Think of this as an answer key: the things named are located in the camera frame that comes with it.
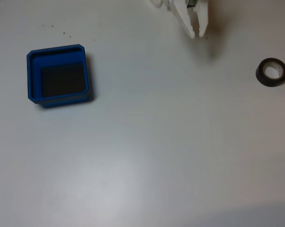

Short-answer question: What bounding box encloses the blue plastic box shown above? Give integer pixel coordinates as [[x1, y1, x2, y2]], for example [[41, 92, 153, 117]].
[[26, 44, 96, 109]]

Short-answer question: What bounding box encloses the black tape roll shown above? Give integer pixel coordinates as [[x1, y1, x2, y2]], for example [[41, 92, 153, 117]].
[[255, 57, 285, 88]]

